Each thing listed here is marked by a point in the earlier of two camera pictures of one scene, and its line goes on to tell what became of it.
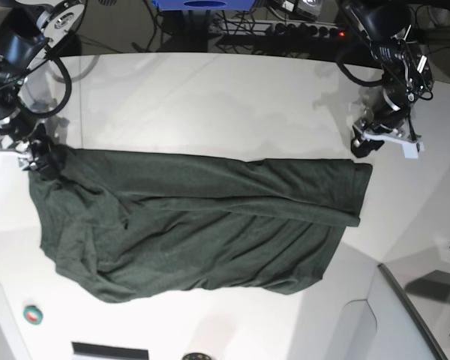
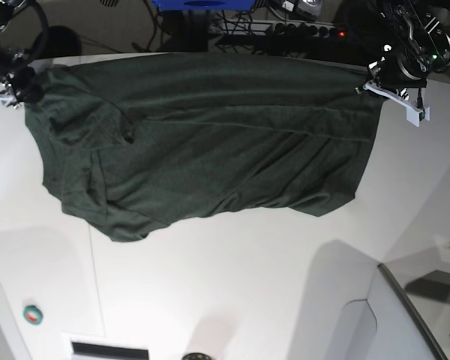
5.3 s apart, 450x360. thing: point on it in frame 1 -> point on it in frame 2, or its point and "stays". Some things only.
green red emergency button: x=32 y=314 stays
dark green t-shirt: x=133 y=225 -> x=137 y=142
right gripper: x=382 y=107 -> x=403 y=65
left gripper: x=31 y=142 -> x=13 y=70
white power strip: x=280 y=29 stays
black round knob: x=196 y=356 stays
